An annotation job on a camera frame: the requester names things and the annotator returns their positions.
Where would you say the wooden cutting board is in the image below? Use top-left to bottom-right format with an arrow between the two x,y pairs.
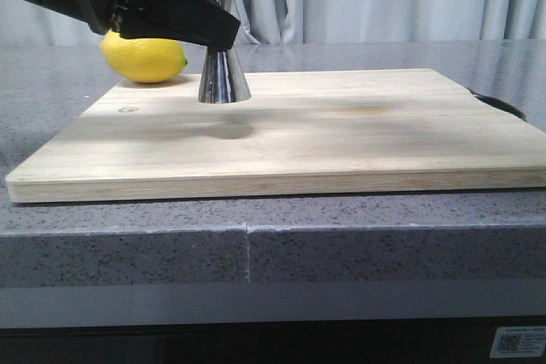
6,68 -> 545,203

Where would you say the white QR label sticker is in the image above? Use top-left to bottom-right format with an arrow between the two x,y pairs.
490,326 -> 545,359

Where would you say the grey curtain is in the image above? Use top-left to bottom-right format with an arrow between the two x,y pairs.
1,0 -> 545,46

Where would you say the black cutting board handle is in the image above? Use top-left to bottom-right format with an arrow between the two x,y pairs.
468,89 -> 527,122

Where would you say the yellow lemon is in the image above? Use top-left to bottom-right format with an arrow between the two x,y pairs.
100,31 -> 188,84

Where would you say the silver double jigger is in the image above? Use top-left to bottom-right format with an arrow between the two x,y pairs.
199,0 -> 251,104

